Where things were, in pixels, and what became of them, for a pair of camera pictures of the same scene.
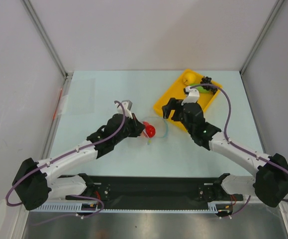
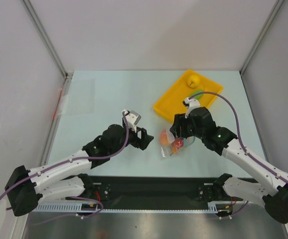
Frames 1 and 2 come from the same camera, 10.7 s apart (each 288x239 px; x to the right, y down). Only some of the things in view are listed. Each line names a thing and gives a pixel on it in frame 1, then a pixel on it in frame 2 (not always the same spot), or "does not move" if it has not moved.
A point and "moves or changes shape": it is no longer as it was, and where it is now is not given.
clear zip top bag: [160, 124] → [170, 146]
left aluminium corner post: [28, 4] does not move
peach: [143, 134] moves or changes shape
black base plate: [153, 191] does not move
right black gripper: [176, 111] → [181, 127]
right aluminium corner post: [274, 12] does not move
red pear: [150, 129] → [179, 142]
